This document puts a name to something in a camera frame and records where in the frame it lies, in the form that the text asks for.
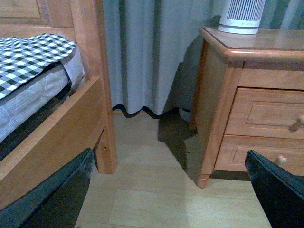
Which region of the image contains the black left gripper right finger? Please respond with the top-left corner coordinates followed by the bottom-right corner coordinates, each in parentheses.
top-left (245, 150), bottom-right (304, 228)

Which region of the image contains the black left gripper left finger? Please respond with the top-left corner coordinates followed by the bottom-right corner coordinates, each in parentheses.
top-left (0, 149), bottom-right (95, 228)

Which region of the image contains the wooden drawer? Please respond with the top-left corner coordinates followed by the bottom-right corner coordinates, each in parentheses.
top-left (226, 88), bottom-right (304, 140)
top-left (215, 135), bottom-right (304, 176)

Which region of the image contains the grey mattress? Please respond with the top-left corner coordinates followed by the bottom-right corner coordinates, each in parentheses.
top-left (0, 47), bottom-right (85, 141)

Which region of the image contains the wooden nightstand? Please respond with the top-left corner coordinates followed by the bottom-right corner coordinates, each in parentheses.
top-left (190, 27), bottom-right (304, 188)

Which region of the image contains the checkered bed sheet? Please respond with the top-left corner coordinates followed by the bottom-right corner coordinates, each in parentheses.
top-left (0, 33), bottom-right (76, 99)

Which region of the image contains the grey curtain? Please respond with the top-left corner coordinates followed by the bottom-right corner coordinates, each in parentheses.
top-left (102, 0), bottom-right (304, 117)

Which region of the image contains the white cylindrical air purifier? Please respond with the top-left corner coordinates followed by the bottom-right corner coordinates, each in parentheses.
top-left (218, 0), bottom-right (265, 35)

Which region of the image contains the wooden bed frame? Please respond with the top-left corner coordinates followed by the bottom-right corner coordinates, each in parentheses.
top-left (0, 0), bottom-right (117, 208)

